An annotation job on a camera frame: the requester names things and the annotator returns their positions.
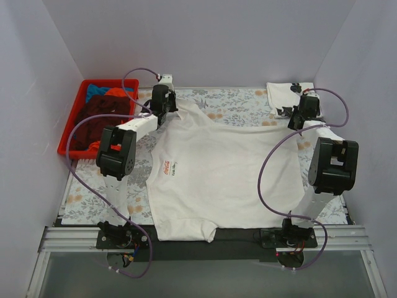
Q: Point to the white Coca-Cola t-shirt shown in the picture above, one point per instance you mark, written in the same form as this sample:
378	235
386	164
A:
207	175

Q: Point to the aluminium frame rail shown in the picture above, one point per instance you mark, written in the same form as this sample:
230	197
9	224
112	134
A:
69	239

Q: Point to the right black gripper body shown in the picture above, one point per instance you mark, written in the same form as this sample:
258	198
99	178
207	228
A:
295	118

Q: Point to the orange t-shirt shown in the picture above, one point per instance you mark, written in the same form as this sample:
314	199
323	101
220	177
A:
115	101

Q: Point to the folded white printed t-shirt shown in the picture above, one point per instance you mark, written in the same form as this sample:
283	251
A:
282	97

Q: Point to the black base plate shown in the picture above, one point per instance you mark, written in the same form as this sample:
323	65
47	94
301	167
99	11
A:
263	244

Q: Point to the blue t-shirt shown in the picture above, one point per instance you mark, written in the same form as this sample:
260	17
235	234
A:
93	90

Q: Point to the red plastic bin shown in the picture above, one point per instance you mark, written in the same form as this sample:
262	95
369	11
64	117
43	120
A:
72	136

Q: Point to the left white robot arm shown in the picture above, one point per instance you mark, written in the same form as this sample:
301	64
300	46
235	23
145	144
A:
116	160

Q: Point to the floral patterned table mat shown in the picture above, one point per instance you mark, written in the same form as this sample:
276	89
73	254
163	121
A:
238	107

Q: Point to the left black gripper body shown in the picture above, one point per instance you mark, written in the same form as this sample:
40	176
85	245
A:
167	108

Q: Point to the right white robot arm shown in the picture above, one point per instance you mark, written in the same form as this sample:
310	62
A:
332	171

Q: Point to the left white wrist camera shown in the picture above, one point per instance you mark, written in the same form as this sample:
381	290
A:
167	80

